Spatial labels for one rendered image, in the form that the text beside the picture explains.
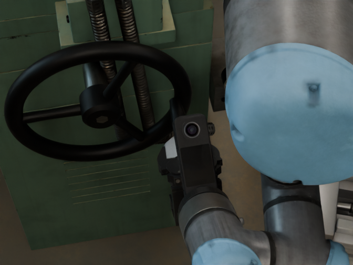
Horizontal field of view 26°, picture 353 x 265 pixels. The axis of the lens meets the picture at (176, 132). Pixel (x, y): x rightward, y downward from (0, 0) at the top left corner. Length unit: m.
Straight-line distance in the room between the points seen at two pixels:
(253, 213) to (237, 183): 0.10
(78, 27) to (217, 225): 0.40
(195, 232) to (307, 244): 0.14
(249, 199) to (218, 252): 1.15
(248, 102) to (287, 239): 0.40
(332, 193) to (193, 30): 0.39
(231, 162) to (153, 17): 0.97
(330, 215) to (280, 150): 0.56
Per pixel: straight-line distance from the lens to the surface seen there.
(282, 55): 0.57
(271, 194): 0.99
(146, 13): 1.16
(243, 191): 2.04
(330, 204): 1.15
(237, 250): 0.88
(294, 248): 0.93
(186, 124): 1.02
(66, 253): 1.97
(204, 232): 0.92
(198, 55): 1.41
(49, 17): 1.28
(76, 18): 1.15
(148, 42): 1.21
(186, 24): 1.34
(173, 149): 1.12
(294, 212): 0.96
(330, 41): 0.58
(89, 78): 1.20
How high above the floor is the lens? 1.77
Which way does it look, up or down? 56 degrees down
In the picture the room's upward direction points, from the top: straight up
